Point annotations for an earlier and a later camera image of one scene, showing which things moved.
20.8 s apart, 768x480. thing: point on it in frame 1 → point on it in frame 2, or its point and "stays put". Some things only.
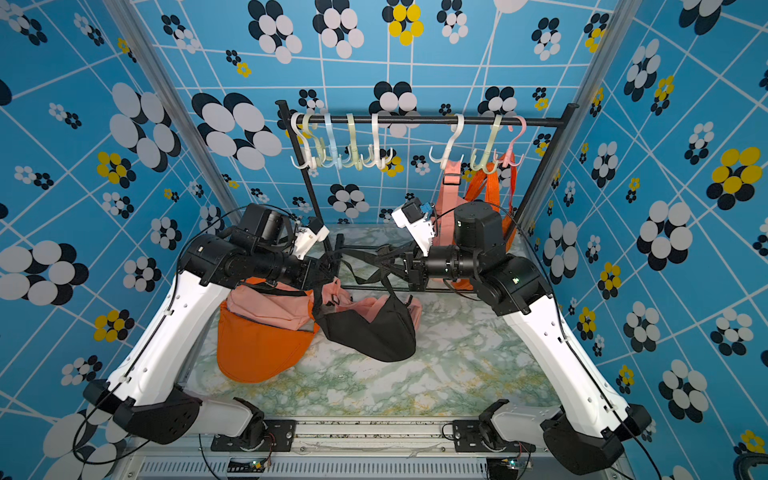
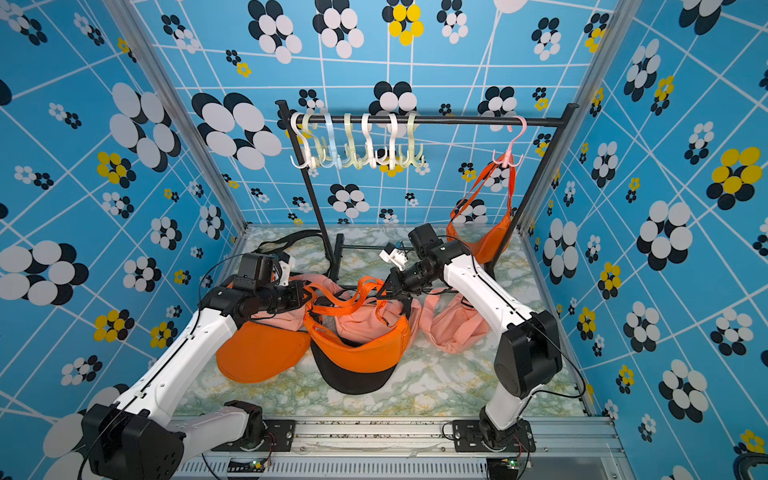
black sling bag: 389,337 → 350,381
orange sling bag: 486,188 → 349,367
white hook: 456,127 → 391,159
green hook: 486,168 → 411,158
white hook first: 297,132 stays put
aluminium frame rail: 337,448 stays put
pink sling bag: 447,204 → 451,323
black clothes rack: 288,118 stays put
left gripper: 311,278 → 297,295
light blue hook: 338,161 stays put
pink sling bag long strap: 366,307 → 374,319
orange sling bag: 255,351 stays put
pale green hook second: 317,156 stays put
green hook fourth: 354,158 stays put
